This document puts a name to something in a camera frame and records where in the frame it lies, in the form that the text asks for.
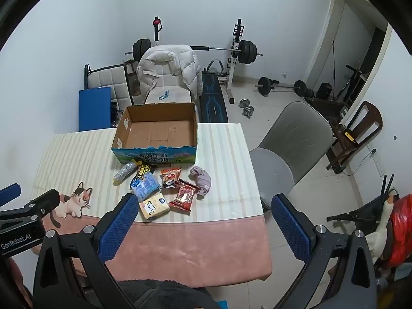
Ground white goose plush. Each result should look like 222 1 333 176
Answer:
365 191 400 266

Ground white puffer jacket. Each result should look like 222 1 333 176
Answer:
137 44 200 102

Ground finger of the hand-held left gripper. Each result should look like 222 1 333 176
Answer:
0 183 21 207
0 189 61 229

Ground pale pink cloth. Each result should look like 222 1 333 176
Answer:
189 166 212 197

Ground racked barbell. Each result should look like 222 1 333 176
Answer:
125 39 263 65

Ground light blue snack packet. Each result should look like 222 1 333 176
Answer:
131 172 161 200

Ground calico cat figure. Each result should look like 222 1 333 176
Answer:
48 182 92 227

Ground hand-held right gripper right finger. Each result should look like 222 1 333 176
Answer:
271 194 379 309

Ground black blue weight bench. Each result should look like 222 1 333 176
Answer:
197 69 229 123

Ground silver scrubber sponge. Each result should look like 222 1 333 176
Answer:
113 162 138 185

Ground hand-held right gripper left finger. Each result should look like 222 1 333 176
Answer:
32 193 140 309

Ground cardboard box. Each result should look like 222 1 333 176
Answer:
111 102 198 165

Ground red cartoon snack packet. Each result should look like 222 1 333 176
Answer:
160 167 183 189

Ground folded white padded chair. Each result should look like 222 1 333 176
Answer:
84 64 132 110

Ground dark red snack packet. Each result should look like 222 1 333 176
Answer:
168 180 200 213

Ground blue board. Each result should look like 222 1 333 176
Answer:
78 85 113 132

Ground black yellow wipe packet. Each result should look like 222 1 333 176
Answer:
130 161 153 189

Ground grey office chair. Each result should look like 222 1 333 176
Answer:
249 101 334 211

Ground red plastic bag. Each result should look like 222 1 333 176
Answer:
384 194 412 268

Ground small black barbell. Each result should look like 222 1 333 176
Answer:
255 76 308 98

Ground brown wooden chair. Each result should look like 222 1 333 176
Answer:
327 100 383 173

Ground yellow tissue pack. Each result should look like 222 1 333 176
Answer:
139 193 170 221

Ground black router antennas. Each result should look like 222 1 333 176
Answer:
381 174 396 197

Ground pink tablecloth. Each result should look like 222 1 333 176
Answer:
32 214 272 288

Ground white door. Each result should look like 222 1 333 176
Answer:
306 0 345 84

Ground person's dark fleece clothing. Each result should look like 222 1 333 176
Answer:
117 279 222 309

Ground striped table mat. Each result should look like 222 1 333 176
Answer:
30 123 261 224

